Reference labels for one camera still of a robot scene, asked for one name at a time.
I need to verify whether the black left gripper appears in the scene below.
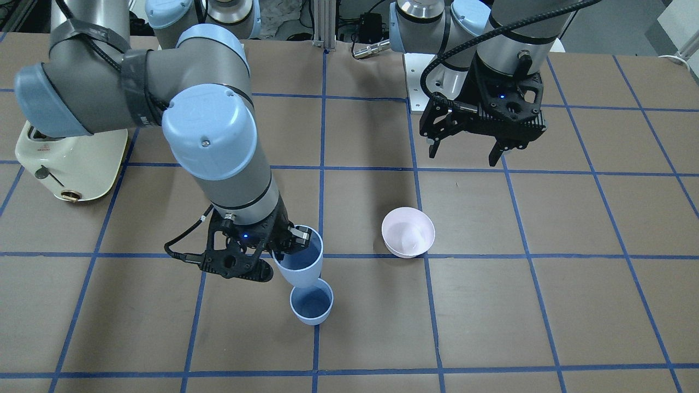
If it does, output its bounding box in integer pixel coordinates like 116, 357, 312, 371
420, 55, 547, 167

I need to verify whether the blue plastic cup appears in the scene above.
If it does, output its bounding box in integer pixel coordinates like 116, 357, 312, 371
272, 225, 324, 288
289, 278, 335, 326

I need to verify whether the cream white toaster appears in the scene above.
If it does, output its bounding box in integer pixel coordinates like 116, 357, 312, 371
15, 122, 129, 203

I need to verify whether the white chair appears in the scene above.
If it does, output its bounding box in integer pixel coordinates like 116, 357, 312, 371
548, 37, 566, 53

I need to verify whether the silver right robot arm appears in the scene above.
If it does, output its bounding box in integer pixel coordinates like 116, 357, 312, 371
14, 1, 322, 283

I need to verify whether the silver metal cylinder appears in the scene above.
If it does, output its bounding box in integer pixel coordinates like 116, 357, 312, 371
352, 39, 391, 60

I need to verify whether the pink bowl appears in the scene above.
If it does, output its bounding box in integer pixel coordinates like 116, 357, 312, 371
381, 207, 435, 258

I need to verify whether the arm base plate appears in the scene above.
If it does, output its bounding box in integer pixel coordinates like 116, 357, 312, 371
403, 52, 481, 115

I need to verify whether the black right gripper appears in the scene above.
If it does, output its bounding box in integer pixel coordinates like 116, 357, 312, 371
200, 205, 312, 283

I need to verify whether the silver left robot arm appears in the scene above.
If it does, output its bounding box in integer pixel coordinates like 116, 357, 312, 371
389, 1, 574, 166

